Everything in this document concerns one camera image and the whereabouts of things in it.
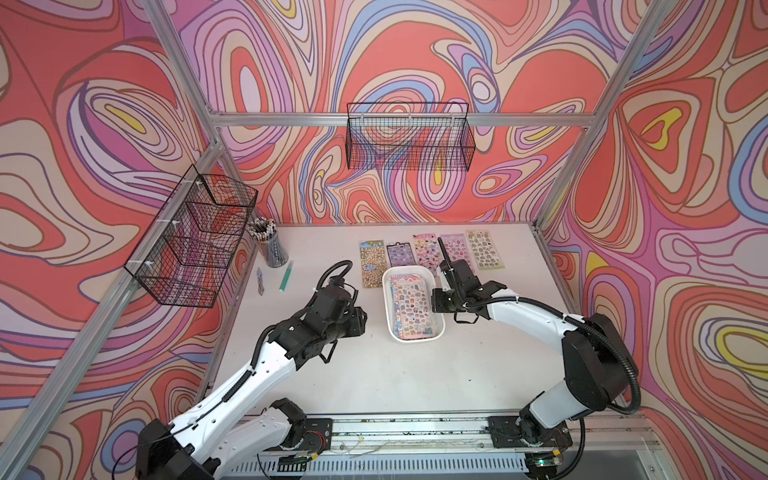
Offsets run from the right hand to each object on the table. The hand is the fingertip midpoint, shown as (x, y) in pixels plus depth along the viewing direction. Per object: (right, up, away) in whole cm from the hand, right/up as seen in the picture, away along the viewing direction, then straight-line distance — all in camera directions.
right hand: (434, 309), depth 89 cm
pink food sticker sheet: (-7, -2, -3) cm, 8 cm away
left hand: (-20, 0, -12) cm, 23 cm away
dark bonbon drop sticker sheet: (-9, +16, +22) cm, 29 cm away
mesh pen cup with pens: (-55, +24, +6) cm, 60 cm away
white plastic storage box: (+1, -4, -5) cm, 6 cm away
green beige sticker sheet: (+23, +18, +23) cm, 37 cm away
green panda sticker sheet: (-20, +13, +19) cm, 30 cm away
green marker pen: (-50, +9, +15) cm, 53 cm away
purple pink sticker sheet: (+12, +19, +23) cm, 32 cm away
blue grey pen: (-58, +4, +12) cm, 59 cm away
